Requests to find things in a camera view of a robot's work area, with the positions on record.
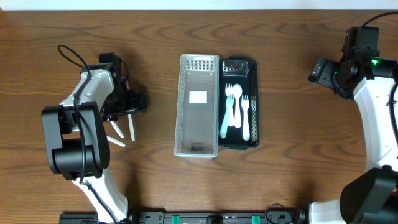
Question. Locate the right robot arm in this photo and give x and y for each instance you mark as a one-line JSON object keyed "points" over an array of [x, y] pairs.
{"points": [[371, 81]]}

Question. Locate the white plastic spoon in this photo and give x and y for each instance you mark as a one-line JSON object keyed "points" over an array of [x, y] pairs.
{"points": [[117, 129], [115, 141], [131, 127], [237, 92]]}

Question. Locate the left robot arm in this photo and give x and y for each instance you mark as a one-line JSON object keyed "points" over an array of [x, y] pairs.
{"points": [[75, 139]]}

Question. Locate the clear plastic mesh basket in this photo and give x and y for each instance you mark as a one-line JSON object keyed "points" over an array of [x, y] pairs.
{"points": [[196, 131]]}

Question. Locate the white plastic fork long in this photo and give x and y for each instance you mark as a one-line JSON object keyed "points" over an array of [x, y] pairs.
{"points": [[229, 93]]}

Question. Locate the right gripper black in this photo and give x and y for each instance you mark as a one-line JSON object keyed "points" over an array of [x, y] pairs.
{"points": [[319, 72]]}

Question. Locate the black mounting rail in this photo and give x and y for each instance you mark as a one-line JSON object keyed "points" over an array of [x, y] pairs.
{"points": [[270, 216]]}

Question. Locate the black plastic mesh basket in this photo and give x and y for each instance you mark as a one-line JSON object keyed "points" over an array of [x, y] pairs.
{"points": [[242, 71]]}

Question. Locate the white plastic fork short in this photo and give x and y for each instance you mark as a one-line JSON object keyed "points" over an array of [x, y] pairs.
{"points": [[245, 107]]}

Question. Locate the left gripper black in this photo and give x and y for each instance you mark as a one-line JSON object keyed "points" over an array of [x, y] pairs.
{"points": [[125, 109]]}

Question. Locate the pale green plastic fork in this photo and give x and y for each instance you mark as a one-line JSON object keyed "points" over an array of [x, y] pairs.
{"points": [[224, 125]]}

